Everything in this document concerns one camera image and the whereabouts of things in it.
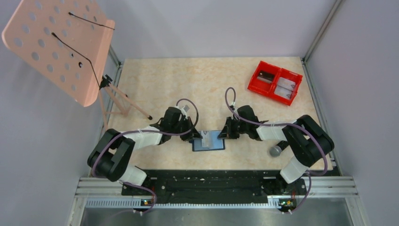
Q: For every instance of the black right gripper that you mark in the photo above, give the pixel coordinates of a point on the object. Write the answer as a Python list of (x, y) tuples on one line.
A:
[(227, 132)]

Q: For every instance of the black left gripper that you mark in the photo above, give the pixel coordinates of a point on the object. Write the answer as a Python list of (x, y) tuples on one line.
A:
[(192, 134)]

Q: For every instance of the blue leather card holder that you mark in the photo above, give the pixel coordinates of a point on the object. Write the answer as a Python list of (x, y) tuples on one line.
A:
[(218, 144)]

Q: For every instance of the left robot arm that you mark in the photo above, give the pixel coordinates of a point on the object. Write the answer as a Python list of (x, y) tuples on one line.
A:
[(110, 157)]

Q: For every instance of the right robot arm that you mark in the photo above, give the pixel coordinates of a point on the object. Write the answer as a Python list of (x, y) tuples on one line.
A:
[(307, 140)]

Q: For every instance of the silver card in right bin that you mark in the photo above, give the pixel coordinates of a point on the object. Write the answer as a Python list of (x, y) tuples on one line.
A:
[(286, 83)]

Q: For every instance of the black microphone grey head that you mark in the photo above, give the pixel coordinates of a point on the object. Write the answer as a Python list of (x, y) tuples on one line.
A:
[(277, 149)]

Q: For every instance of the red double bin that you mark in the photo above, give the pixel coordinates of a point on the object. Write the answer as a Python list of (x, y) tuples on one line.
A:
[(267, 89)]

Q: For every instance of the pink music stand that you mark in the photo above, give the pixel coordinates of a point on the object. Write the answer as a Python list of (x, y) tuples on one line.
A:
[(52, 56)]

